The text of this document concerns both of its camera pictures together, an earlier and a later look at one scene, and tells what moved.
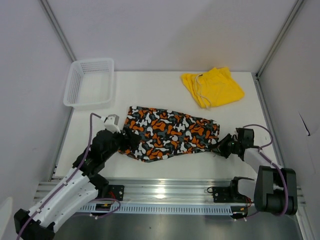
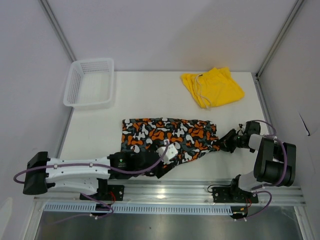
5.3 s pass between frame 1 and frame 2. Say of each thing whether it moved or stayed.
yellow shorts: stayed
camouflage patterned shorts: moved
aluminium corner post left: stayed
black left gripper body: moved
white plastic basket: stayed
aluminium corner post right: stayed
